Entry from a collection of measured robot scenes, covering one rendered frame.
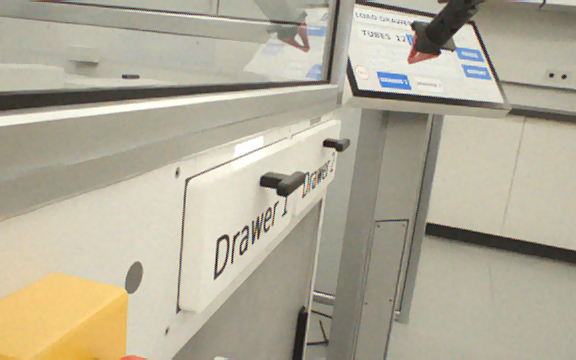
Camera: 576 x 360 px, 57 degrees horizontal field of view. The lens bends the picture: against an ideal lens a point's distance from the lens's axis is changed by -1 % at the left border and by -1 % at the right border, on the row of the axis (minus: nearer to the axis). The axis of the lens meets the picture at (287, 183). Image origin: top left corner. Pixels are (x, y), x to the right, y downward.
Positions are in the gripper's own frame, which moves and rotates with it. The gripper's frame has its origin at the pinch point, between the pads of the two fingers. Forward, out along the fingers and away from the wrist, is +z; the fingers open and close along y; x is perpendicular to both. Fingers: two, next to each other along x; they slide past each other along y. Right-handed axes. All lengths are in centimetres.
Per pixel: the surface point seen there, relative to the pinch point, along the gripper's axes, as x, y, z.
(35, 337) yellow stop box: 63, 80, -53
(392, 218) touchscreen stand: 25.3, -12.8, 37.1
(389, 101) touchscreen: 6.4, 2.5, 8.1
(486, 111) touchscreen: 6.1, -30.3, 8.9
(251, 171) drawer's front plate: 47, 61, -35
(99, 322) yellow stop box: 62, 78, -52
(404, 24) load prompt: -18.5, -10.0, 7.6
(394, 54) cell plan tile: -7.6, -3.0, 7.4
